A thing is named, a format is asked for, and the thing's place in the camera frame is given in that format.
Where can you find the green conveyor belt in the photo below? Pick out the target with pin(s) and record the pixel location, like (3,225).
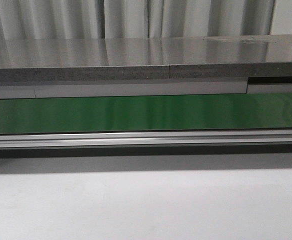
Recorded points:
(145,113)

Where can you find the white pleated curtain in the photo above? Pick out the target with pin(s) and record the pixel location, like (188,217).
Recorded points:
(99,19)

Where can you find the aluminium conveyor frame rail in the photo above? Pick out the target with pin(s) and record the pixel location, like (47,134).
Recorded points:
(154,138)

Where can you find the grey stone countertop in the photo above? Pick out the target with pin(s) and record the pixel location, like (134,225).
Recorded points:
(63,68)

